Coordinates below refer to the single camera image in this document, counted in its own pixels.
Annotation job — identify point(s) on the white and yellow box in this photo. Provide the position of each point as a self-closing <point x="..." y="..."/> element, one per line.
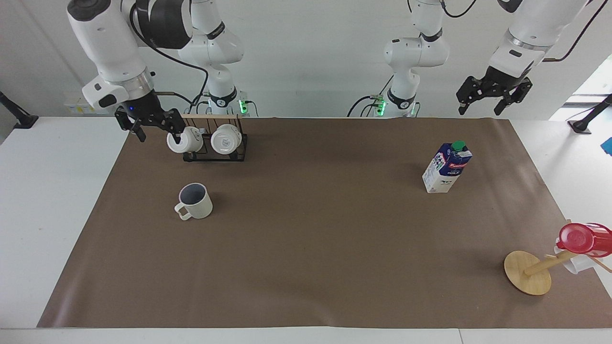
<point x="79" y="105"/>

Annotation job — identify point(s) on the wooden mug tree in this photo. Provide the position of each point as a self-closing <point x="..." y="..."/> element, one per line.
<point x="526" y="272"/>

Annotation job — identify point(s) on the blue and white milk carton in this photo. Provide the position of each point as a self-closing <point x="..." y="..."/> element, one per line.
<point x="444" y="169"/>

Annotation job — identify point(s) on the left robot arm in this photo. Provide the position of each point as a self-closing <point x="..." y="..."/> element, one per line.
<point x="413" y="52"/>

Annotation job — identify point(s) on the black stand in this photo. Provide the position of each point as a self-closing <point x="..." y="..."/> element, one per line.
<point x="16" y="117"/>
<point x="590" y="117"/>

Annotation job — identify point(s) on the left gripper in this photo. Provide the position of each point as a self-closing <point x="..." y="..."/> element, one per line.
<point x="502" y="79"/>

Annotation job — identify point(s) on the blue object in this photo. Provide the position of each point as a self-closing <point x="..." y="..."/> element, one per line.
<point x="607" y="146"/>

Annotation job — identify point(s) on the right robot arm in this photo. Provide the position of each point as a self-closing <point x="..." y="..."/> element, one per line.
<point x="103" y="43"/>

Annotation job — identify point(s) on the red plastic cup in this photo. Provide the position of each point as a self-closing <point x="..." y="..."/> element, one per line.
<point x="581" y="238"/>

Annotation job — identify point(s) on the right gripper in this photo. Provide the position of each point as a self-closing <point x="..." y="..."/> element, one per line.
<point x="146" y="110"/>

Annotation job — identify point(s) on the white cup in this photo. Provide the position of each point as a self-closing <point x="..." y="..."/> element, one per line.
<point x="225" y="139"/>
<point x="189" y="143"/>
<point x="576" y="265"/>

